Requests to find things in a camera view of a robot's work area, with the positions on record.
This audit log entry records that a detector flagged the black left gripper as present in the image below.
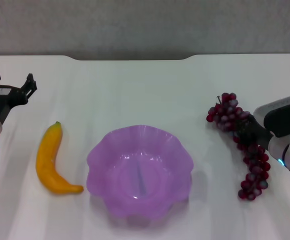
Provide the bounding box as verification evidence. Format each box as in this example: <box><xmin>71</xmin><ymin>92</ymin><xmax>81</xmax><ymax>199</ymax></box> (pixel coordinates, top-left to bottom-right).
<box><xmin>0</xmin><ymin>71</ymin><xmax>38</xmax><ymax>124</ymax></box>

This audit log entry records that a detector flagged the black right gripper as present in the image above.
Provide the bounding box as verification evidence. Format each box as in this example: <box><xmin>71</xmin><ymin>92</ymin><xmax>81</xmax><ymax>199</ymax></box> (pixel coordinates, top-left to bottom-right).
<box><xmin>235</xmin><ymin>115</ymin><xmax>273</xmax><ymax>148</ymax></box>

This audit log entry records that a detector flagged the yellow banana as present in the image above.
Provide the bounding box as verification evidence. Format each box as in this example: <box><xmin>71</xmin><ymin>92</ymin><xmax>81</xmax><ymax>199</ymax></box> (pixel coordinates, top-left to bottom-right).
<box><xmin>35</xmin><ymin>121</ymin><xmax>84</xmax><ymax>195</ymax></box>

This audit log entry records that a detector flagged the purple scalloped plastic bowl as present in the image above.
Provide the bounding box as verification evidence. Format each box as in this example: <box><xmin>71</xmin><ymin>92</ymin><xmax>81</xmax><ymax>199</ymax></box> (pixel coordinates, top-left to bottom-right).
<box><xmin>86</xmin><ymin>124</ymin><xmax>195</xmax><ymax>221</ymax></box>

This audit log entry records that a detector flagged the dark red grape bunch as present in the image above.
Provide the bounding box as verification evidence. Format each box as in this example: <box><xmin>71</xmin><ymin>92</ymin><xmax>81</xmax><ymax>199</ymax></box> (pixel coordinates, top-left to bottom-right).
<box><xmin>206</xmin><ymin>92</ymin><xmax>271</xmax><ymax>201</ymax></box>

